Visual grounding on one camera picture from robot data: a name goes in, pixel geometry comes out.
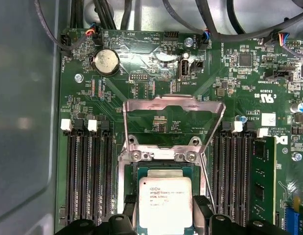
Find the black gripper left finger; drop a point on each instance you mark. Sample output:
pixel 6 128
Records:
pixel 131 213

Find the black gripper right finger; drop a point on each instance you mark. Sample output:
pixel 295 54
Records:
pixel 200 215

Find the silver CPU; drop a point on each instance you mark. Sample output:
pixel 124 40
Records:
pixel 166 205

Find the metal socket cover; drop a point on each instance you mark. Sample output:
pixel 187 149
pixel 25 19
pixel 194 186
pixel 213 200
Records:
pixel 141 105

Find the CPU socket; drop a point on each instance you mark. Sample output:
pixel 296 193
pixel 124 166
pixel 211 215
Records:
pixel 120 183

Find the metal locking lever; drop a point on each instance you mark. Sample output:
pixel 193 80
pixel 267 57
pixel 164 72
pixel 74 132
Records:
pixel 207 181

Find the blue expansion slot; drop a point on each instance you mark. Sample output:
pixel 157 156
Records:
pixel 292 220

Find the green RAM stick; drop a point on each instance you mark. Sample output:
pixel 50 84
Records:
pixel 263 171

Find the green motherboard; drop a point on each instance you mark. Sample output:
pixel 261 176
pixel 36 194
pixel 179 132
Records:
pixel 141 85

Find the internal USB port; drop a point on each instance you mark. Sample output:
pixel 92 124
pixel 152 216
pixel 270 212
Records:
pixel 184 68

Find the silver coin cell battery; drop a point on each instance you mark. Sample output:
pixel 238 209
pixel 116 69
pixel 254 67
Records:
pixel 106 61

